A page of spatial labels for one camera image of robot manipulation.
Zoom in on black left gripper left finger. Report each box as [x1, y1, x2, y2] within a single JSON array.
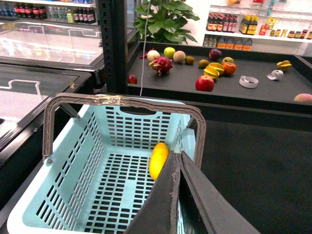
[[125, 151, 181, 234]]

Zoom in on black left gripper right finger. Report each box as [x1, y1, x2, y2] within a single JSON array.
[[180, 151, 259, 234]]

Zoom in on yellow mango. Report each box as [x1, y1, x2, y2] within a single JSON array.
[[149, 142, 169, 180]]

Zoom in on light blue plastic basket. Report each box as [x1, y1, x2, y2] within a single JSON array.
[[7, 105, 196, 234]]

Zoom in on grey basket handle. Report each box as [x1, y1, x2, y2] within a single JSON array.
[[42, 93, 206, 168]]

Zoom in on red apple front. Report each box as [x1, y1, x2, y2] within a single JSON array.
[[195, 75, 215, 92]]

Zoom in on small red apple left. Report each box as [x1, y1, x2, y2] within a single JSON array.
[[127, 74, 137, 84]]

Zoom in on clear tape roll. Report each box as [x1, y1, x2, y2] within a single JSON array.
[[239, 76, 259, 89]]

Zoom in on black fruit display tray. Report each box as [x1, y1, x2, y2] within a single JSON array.
[[128, 42, 312, 115]]

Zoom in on pink peach right edge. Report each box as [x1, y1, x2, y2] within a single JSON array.
[[293, 93, 312, 103]]

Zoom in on yellow star fruit left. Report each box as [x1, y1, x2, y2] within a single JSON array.
[[204, 62, 224, 79]]

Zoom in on yellow star fruit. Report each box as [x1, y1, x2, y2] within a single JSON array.
[[204, 62, 224, 79], [276, 60, 292, 72]]

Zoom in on pink dragon fruit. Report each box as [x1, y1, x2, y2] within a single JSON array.
[[149, 56, 173, 76]]

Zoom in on orange persimmon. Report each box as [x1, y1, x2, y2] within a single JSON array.
[[222, 62, 236, 75]]

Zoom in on silver tape roll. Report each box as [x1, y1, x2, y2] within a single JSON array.
[[267, 70, 284, 80]]

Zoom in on brown kiwi right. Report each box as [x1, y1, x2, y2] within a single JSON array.
[[198, 59, 210, 69]]

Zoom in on brown kiwi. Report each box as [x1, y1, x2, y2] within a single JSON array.
[[185, 56, 195, 65], [198, 59, 210, 69]]

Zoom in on brown kiwi left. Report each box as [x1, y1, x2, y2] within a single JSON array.
[[185, 56, 195, 65]]

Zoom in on pale peach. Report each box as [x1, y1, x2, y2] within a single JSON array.
[[173, 51, 186, 63]]

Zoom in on red chili pepper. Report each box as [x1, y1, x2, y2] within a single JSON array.
[[140, 48, 154, 59]]

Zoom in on white round fruit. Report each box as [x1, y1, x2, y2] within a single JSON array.
[[147, 50, 160, 62]]

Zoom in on green apple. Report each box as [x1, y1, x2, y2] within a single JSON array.
[[163, 47, 176, 59]]

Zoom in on yellow star fruit right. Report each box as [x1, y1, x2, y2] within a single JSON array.
[[276, 60, 292, 72]]

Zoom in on dark purple fruit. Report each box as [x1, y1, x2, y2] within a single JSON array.
[[209, 49, 222, 60]]

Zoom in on glass top freezer near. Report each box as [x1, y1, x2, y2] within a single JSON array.
[[0, 64, 93, 208]]

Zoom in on glass freezer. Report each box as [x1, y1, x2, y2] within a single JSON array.
[[0, 64, 93, 208], [0, 19, 137, 71]]

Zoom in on green potted plant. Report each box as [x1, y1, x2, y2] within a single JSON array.
[[134, 0, 199, 44]]

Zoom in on glass top freezer far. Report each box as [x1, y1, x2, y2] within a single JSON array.
[[0, 19, 137, 71]]

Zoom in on black metal shelf post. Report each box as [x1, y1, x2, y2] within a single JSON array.
[[96, 0, 127, 94]]

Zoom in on thin hanging string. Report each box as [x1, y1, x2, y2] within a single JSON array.
[[139, 0, 151, 97]]

